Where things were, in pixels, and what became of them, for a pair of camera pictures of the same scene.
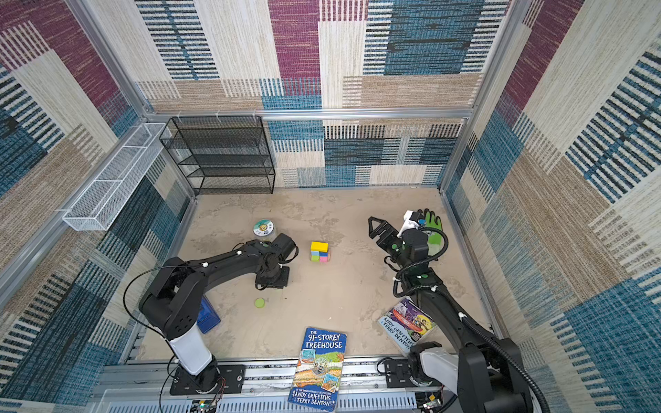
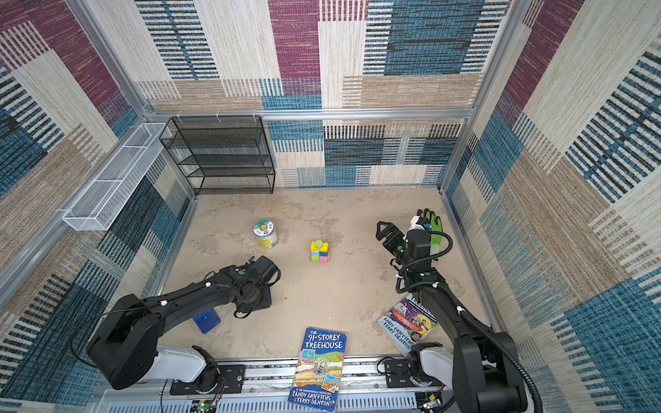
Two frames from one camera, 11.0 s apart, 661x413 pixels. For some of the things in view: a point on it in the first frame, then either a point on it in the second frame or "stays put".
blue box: (207, 317) stays put
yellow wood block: (319, 247) stays put
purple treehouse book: (406, 323) stays put
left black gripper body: (280, 279) -> (262, 299)
